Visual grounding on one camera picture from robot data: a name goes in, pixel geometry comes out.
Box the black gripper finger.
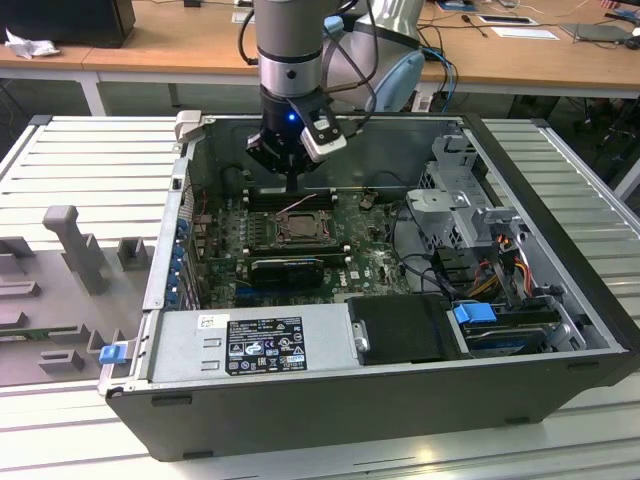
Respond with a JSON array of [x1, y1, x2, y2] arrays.
[[245, 131, 294, 194], [291, 159, 316, 194]]

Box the thin wire locking lever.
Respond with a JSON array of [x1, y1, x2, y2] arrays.
[[277, 193, 320, 216]]

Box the metal socket cover frame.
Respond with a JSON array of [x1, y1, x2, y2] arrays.
[[273, 212, 334, 247]]

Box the black RAM slot row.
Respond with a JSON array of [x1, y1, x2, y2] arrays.
[[246, 186, 342, 212], [246, 241, 347, 267]]

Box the CPU socket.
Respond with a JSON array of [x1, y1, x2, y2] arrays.
[[272, 209, 335, 247]]

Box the grey case release latch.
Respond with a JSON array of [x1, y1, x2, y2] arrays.
[[174, 110, 204, 148]]

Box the black graphics card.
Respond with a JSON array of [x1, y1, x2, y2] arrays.
[[249, 257, 326, 291]]

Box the green motherboard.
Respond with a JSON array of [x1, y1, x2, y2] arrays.
[[199, 192, 436, 311]]

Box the wooden desk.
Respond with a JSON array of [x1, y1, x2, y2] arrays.
[[0, 0, 640, 101]]

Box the silver metal drive cage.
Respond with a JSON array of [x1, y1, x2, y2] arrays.
[[405, 132, 534, 254]]

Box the black plastic shroud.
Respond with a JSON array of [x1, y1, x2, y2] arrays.
[[345, 294, 465, 367]]

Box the silver power supply with label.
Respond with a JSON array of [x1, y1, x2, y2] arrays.
[[148, 303, 362, 385]]

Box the hard disk in blue carrier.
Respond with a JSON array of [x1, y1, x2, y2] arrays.
[[452, 302, 551, 359]]

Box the black computer box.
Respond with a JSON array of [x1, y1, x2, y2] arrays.
[[0, 0, 137, 50]]

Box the black open PC case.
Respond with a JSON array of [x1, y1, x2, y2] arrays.
[[97, 110, 640, 464]]

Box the grey parts rack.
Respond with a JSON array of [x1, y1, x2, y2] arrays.
[[0, 204, 154, 387]]

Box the white framed tablet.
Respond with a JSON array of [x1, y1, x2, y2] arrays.
[[478, 14, 540, 27]]

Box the crumpled white paper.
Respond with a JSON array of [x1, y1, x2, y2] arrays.
[[4, 26, 62, 61]]

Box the white paper sheet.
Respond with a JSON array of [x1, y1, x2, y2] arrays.
[[491, 25, 560, 42]]

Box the grey laptop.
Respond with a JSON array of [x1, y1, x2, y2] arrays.
[[558, 21, 640, 47]]

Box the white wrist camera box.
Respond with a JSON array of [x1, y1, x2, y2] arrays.
[[299, 116, 349, 164]]

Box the blue cable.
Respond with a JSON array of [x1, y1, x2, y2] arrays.
[[422, 46, 460, 97]]

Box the yellow red wire bundle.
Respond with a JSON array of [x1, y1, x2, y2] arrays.
[[472, 247, 536, 301]]

